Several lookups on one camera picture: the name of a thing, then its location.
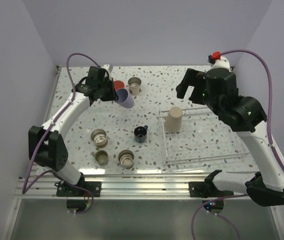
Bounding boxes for steel cup front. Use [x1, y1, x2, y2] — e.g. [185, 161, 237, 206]
[118, 150, 134, 169]

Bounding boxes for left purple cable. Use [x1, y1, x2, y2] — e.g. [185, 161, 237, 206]
[21, 52, 100, 196]

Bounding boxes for beige plastic cup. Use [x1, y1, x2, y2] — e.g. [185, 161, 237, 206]
[164, 106, 183, 133]

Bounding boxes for cream metal cup brown band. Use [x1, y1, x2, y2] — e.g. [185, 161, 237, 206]
[128, 77, 142, 96]

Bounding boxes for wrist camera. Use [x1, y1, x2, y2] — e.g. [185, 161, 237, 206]
[101, 64, 113, 75]
[208, 51, 231, 72]

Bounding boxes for lilac plastic cup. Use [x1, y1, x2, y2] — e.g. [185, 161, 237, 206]
[115, 88, 134, 109]

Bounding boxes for clear acrylic dish rack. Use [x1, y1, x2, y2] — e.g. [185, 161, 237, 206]
[158, 107, 250, 165]

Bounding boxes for steel cup brown base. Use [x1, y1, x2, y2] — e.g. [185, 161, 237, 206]
[91, 129, 108, 148]

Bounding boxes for dark blue mug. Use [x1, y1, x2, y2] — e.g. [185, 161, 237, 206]
[134, 125, 148, 143]

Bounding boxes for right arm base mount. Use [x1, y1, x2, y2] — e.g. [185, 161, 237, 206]
[188, 170, 234, 214]

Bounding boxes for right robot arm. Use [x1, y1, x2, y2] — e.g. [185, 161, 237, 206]
[176, 57, 284, 207]

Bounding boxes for aluminium rail frame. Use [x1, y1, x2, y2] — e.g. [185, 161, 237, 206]
[3, 65, 279, 240]

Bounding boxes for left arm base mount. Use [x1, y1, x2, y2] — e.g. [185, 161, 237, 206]
[54, 175, 102, 215]

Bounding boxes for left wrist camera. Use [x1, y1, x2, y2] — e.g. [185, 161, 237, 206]
[101, 64, 113, 75]

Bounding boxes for small steel mug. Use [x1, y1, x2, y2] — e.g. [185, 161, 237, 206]
[91, 150, 109, 166]

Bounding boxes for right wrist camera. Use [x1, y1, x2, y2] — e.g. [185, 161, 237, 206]
[208, 51, 231, 72]

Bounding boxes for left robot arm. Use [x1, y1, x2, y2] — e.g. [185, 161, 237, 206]
[28, 64, 118, 197]

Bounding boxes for pink plastic cup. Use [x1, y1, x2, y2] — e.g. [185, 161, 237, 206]
[114, 80, 125, 91]

